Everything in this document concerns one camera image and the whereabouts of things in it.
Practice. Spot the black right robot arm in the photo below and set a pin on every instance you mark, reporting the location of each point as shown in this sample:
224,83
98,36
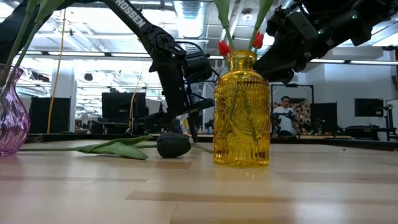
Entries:
357,18

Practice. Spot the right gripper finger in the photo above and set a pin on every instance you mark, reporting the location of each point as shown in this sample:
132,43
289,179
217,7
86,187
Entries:
280,67

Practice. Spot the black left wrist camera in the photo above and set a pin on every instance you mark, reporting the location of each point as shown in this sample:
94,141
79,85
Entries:
199,67

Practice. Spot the purple glass vase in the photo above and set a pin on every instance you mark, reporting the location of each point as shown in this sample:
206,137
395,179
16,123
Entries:
14,124

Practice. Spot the yellow glass vase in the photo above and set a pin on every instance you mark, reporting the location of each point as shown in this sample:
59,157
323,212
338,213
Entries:
242,124

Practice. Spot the black wall monitor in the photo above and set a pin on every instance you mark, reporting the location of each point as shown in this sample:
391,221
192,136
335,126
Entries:
369,107

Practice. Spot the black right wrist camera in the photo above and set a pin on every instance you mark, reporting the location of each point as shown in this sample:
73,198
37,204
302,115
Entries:
295,25

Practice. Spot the silver ventilation duct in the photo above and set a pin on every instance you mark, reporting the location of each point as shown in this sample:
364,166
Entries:
190,18

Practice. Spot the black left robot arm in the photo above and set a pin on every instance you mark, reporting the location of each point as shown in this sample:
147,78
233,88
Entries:
136,18

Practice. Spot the black computer monitor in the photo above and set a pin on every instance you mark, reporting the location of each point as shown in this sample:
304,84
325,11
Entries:
119,107

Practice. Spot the black camera on tripod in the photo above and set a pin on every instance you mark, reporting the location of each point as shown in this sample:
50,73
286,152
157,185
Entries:
389,118

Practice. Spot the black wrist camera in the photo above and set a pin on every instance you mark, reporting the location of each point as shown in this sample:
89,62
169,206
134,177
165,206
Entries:
295,25
199,67

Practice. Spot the black desk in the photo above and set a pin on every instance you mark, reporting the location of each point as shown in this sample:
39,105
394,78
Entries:
363,128

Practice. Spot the black partition panel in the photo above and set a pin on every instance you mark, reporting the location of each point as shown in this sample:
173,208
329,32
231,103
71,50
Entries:
325,118
60,115

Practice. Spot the person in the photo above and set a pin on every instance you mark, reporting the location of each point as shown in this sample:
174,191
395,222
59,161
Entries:
284,116

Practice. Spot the long ceiling light strip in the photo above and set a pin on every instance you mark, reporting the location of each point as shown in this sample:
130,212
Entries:
130,55
329,61

